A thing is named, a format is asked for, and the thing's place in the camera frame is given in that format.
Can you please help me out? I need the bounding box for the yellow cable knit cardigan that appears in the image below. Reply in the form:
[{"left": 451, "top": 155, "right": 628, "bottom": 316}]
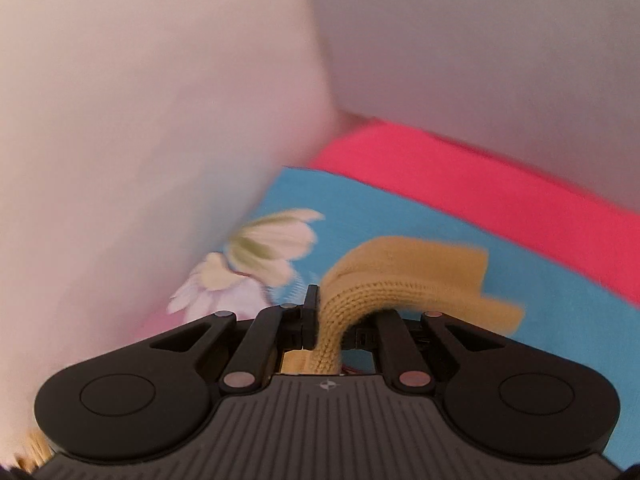
[{"left": 281, "top": 236, "right": 525, "bottom": 375}]

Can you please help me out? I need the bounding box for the pink floral bed sheet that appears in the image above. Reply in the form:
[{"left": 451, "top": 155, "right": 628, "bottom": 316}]
[{"left": 136, "top": 122, "right": 639, "bottom": 467}]

